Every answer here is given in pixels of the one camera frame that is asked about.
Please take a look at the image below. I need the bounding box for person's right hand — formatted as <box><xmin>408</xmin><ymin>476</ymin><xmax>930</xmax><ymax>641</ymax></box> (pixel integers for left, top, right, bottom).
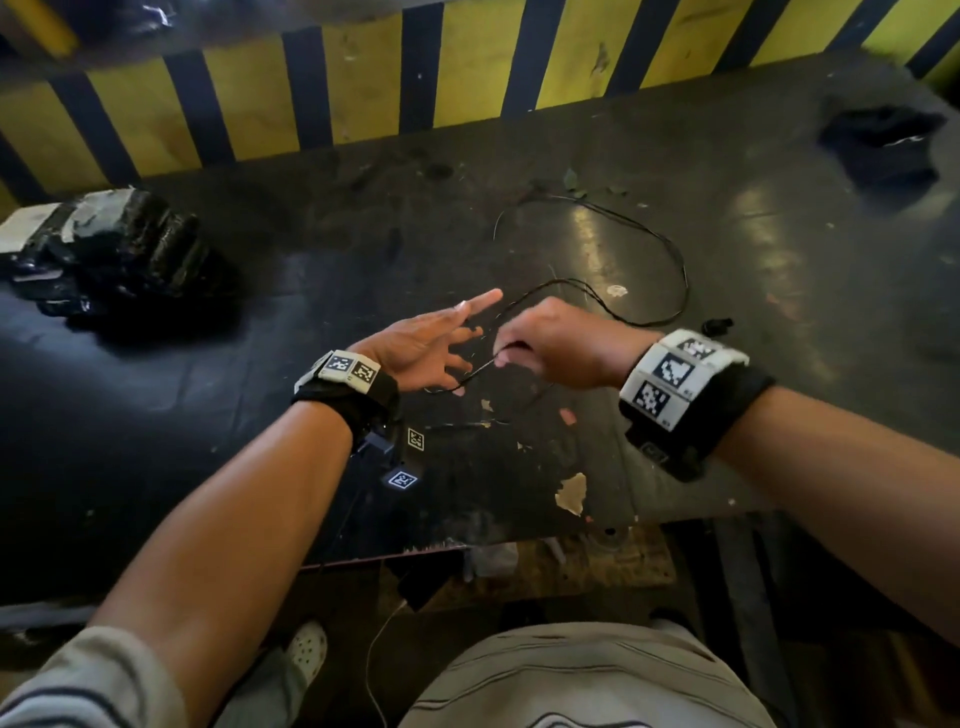
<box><xmin>492</xmin><ymin>296</ymin><xmax>666</xmax><ymax>392</ymax></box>

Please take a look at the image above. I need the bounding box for person's left hand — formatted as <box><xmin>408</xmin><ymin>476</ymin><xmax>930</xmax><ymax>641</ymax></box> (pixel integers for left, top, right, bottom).
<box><xmin>348</xmin><ymin>288</ymin><xmax>504</xmax><ymax>397</ymax></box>

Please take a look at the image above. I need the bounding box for thin black cable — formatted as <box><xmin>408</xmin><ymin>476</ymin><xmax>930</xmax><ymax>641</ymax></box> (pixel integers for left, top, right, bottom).
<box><xmin>422</xmin><ymin>192</ymin><xmax>690</xmax><ymax>399</ymax></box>

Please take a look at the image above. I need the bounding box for person's right forearm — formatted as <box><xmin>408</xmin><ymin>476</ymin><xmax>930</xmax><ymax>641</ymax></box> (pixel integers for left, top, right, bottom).
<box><xmin>714</xmin><ymin>385</ymin><xmax>960</xmax><ymax>648</ymax></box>

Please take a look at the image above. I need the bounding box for person's left forearm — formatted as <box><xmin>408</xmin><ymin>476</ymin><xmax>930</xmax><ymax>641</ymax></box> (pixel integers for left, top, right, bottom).
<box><xmin>88</xmin><ymin>400</ymin><xmax>355</xmax><ymax>728</ymax></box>

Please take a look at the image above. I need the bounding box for wooden board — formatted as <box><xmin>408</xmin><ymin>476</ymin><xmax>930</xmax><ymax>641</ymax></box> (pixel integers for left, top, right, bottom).
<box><xmin>420</xmin><ymin>523</ymin><xmax>678</xmax><ymax>610</ymax></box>

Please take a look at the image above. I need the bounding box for yellow black striped barrier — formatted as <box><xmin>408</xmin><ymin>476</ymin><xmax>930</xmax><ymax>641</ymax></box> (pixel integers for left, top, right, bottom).
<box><xmin>0</xmin><ymin>0</ymin><xmax>960</xmax><ymax>220</ymax></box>

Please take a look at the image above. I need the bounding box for striped grey shirt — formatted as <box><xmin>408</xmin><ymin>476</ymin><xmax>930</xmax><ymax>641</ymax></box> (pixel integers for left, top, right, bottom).
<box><xmin>0</xmin><ymin>621</ymin><xmax>778</xmax><ymax>728</ymax></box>

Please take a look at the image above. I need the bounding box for white perforated shoe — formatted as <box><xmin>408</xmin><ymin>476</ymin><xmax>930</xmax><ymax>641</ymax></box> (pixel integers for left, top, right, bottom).
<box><xmin>283</xmin><ymin>620</ymin><xmax>330</xmax><ymax>685</ymax></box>

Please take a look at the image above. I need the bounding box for black plastic wrapped bundle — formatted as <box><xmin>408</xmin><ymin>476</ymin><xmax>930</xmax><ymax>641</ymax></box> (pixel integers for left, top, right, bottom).
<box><xmin>0</xmin><ymin>186</ymin><xmax>235</xmax><ymax>333</ymax></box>

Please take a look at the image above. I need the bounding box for black cloth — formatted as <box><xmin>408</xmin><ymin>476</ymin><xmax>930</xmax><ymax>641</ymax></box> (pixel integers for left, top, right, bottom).
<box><xmin>816</xmin><ymin>104</ymin><xmax>948</xmax><ymax>190</ymax></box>

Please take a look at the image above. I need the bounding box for grey trouser leg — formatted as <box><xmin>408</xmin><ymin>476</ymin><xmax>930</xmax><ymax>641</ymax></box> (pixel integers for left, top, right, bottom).
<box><xmin>212</xmin><ymin>646</ymin><xmax>310</xmax><ymax>728</ymax></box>

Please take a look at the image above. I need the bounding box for dark crumpled object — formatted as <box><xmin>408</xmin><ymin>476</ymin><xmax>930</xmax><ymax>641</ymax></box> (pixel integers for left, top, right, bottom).
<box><xmin>73</xmin><ymin>0</ymin><xmax>180</xmax><ymax>40</ymax></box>

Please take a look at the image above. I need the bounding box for left wrist camera band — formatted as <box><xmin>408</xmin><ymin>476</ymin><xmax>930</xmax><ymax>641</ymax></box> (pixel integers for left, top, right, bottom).
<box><xmin>291</xmin><ymin>348</ymin><xmax>429</xmax><ymax>493</ymax></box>

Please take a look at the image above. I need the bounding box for wrist camera band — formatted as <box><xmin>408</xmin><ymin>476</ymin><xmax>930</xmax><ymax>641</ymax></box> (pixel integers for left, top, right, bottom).
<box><xmin>291</xmin><ymin>348</ymin><xmax>429</xmax><ymax>493</ymax></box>
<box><xmin>618</xmin><ymin>328</ymin><xmax>778</xmax><ymax>483</ymax></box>

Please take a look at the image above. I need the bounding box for right wrist camera band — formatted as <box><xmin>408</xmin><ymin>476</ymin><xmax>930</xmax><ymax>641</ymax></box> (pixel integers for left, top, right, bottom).
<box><xmin>618</xmin><ymin>328</ymin><xmax>778</xmax><ymax>483</ymax></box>

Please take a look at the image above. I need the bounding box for thin white cable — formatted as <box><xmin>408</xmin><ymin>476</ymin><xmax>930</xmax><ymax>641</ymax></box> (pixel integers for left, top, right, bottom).
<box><xmin>364</xmin><ymin>598</ymin><xmax>411</xmax><ymax>728</ymax></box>

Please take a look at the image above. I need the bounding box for black metal table frame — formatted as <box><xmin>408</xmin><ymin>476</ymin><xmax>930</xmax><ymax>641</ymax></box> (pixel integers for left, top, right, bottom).
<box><xmin>708</xmin><ymin>514</ymin><xmax>800</xmax><ymax>728</ymax></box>

